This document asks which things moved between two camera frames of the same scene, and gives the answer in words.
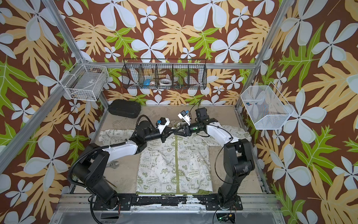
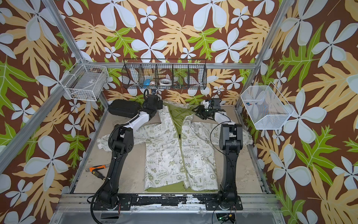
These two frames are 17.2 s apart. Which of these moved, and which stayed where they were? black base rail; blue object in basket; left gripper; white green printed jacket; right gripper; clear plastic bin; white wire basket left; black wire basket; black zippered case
Moved: left gripper; right gripper; white green printed jacket
Stayed: clear plastic bin; black zippered case; blue object in basket; white wire basket left; black wire basket; black base rail
